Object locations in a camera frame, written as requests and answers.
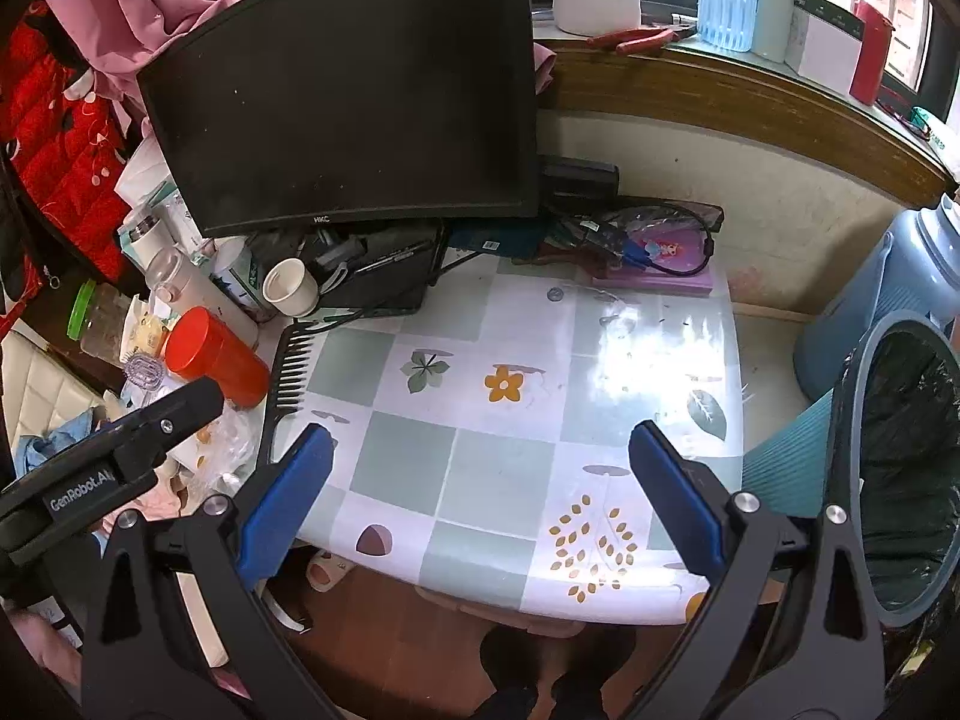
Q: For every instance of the clear plastic bag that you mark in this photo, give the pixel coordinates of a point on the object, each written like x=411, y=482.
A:
x=217, y=450

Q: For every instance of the dark blue box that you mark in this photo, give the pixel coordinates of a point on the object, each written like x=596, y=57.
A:
x=499, y=240

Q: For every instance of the jar with green lid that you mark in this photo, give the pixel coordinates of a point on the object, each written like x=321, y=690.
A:
x=101, y=319

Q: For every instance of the white box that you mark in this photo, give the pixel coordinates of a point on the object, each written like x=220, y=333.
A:
x=829, y=45

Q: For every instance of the pink slipper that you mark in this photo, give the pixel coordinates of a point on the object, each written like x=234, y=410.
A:
x=330, y=571

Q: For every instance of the black monitor stand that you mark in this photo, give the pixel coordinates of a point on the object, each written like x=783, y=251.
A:
x=382, y=270

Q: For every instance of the red cup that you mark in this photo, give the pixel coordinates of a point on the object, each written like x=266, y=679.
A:
x=870, y=52

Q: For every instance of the black comb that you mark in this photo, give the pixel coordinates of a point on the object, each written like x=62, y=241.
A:
x=289, y=382

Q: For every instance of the pink book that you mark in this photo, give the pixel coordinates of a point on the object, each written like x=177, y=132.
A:
x=667, y=270

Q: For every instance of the white cup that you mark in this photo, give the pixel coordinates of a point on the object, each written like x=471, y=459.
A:
x=291, y=289

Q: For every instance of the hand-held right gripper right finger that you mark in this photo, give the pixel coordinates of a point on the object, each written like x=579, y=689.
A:
x=675, y=495

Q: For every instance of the person's legs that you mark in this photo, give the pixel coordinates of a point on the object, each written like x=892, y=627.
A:
x=555, y=667

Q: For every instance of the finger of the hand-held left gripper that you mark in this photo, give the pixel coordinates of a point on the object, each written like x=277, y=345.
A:
x=176, y=412

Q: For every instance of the blue cloth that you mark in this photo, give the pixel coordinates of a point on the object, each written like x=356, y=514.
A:
x=52, y=441

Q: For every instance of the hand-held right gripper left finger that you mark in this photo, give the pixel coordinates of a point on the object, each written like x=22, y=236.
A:
x=289, y=495

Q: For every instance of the blue-grey bin with black liner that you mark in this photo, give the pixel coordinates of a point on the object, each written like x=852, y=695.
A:
x=787, y=472

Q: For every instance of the black box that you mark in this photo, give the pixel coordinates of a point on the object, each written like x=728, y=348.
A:
x=577, y=176

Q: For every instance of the clear purple hairbrush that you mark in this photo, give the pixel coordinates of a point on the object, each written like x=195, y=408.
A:
x=142, y=371

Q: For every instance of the red quilted jacket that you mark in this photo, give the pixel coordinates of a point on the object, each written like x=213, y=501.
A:
x=52, y=150

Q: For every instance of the white thermos bottle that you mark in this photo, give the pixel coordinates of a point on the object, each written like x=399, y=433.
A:
x=199, y=289

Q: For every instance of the checkered floral tablecloth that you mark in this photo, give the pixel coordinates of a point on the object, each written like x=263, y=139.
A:
x=495, y=435

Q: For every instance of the black garbage bag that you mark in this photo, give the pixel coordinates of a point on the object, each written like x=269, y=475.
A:
x=926, y=675

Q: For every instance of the blue thermos jug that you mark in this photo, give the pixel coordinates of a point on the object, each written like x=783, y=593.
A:
x=862, y=292

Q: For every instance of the orange plastic cup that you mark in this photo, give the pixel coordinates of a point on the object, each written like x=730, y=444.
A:
x=217, y=356

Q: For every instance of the black computer monitor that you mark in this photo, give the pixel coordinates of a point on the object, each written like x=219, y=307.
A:
x=337, y=90

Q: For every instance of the pale green bottle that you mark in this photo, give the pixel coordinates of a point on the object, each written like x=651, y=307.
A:
x=772, y=0

